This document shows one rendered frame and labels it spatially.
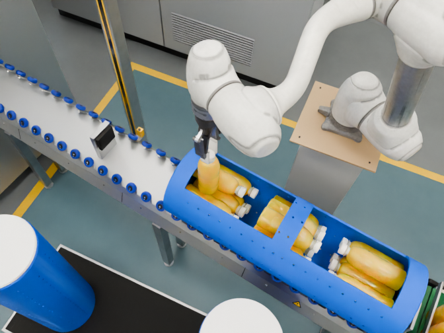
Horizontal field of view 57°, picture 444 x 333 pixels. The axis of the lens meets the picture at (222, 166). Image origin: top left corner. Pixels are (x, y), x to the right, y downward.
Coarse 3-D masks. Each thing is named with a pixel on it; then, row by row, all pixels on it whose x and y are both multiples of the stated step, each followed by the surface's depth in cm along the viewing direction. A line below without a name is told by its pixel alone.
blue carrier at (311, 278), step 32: (192, 160) 141; (224, 160) 155; (192, 192) 138; (288, 192) 146; (192, 224) 144; (224, 224) 135; (288, 224) 130; (320, 224) 150; (256, 256) 135; (288, 256) 129; (320, 256) 153; (320, 288) 128; (352, 288) 124; (416, 288) 121; (352, 320) 129; (384, 320) 122
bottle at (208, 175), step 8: (200, 160) 129; (216, 160) 129; (200, 168) 129; (208, 168) 128; (216, 168) 129; (200, 176) 133; (208, 176) 131; (216, 176) 133; (200, 184) 138; (208, 184) 135; (216, 184) 138; (208, 192) 141
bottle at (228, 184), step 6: (222, 174) 147; (228, 174) 148; (222, 180) 146; (228, 180) 146; (234, 180) 146; (222, 186) 146; (228, 186) 146; (234, 186) 146; (240, 186) 147; (228, 192) 147; (234, 192) 147
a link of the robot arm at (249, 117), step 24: (336, 0) 103; (360, 0) 102; (312, 24) 100; (336, 24) 103; (312, 48) 96; (312, 72) 95; (216, 96) 88; (240, 96) 86; (264, 96) 86; (288, 96) 90; (216, 120) 89; (240, 120) 84; (264, 120) 84; (240, 144) 85; (264, 144) 84
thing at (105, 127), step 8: (104, 128) 165; (112, 128) 168; (96, 136) 163; (104, 136) 165; (112, 136) 171; (96, 144) 166; (104, 144) 168; (112, 144) 177; (96, 152) 172; (104, 152) 174
